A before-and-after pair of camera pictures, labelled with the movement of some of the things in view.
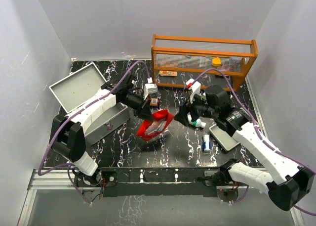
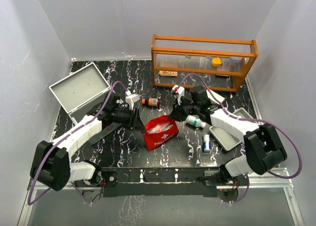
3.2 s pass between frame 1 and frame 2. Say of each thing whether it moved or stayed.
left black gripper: moved
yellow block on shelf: stayed
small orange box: stayed
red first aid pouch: moved
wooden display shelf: stayed
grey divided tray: stayed
